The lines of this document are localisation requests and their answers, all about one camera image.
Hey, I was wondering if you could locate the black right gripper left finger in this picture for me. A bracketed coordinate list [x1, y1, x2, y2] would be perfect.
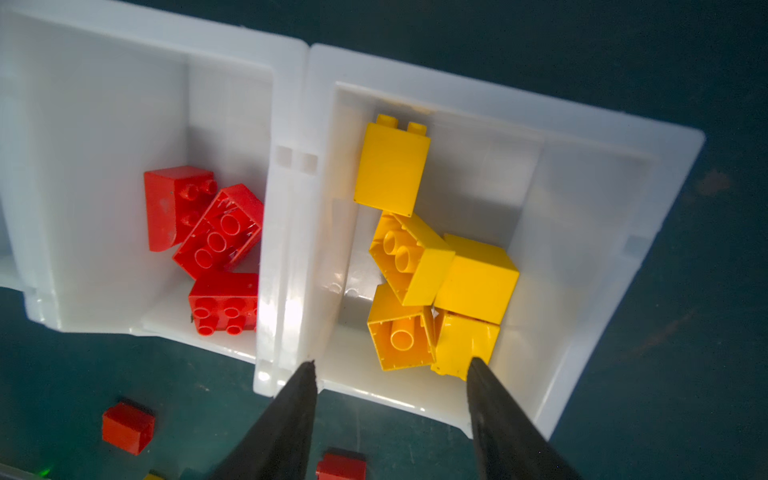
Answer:
[209, 361, 318, 480]

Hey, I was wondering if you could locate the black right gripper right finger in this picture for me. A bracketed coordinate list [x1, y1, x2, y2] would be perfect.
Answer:
[466, 357, 581, 479]

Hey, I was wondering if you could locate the white right bin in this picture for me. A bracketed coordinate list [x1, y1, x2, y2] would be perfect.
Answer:
[253, 44, 705, 435]

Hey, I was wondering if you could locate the red lego long brick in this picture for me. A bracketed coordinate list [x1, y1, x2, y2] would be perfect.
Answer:
[188, 272, 259, 336]

